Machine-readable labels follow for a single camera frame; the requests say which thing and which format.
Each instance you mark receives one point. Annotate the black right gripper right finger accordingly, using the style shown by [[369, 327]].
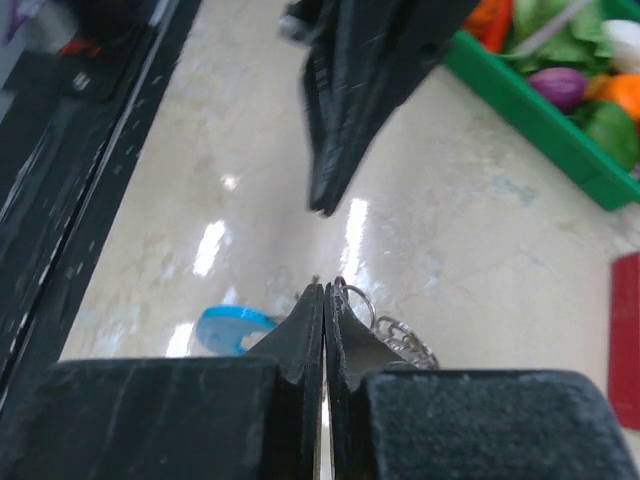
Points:
[[390, 420]]

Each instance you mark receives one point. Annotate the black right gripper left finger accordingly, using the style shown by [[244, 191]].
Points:
[[249, 417]]

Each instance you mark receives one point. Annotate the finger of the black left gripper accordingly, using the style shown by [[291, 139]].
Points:
[[366, 58]]

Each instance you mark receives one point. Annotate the small orange pepper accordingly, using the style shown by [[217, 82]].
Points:
[[490, 23]]

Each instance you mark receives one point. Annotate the purple onion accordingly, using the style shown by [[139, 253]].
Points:
[[563, 87]]

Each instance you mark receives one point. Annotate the green leafy cabbage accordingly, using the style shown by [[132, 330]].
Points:
[[547, 34]]

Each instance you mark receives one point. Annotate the red rectangular box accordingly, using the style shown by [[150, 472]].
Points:
[[623, 375]]

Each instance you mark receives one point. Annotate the green bell pepper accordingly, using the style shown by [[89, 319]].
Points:
[[610, 127]]

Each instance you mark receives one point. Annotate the white radish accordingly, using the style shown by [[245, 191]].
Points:
[[624, 37]]

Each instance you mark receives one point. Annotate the orange bell pepper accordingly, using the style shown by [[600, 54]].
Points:
[[623, 90]]

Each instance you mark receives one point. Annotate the green plastic tray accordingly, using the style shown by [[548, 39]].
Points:
[[552, 133]]

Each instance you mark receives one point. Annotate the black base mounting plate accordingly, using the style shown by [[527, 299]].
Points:
[[70, 141]]

